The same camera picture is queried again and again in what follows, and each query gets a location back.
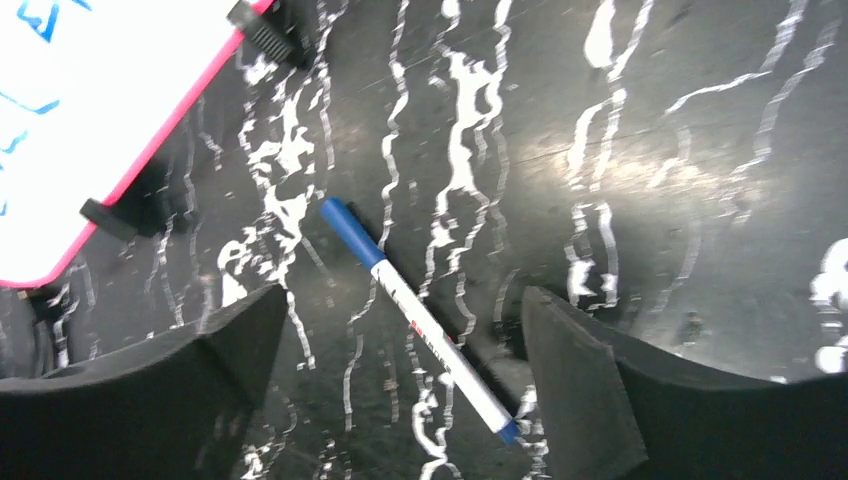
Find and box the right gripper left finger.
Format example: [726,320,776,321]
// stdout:
[1,284,287,479]

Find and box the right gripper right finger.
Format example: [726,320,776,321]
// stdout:
[521,287,847,479]

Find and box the white marker pen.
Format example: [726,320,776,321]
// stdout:
[319,196,522,446]

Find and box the pink framed whiteboard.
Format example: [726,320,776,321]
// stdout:
[1,0,311,288]

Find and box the blue marker cap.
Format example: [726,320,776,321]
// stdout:
[320,197,386,270]

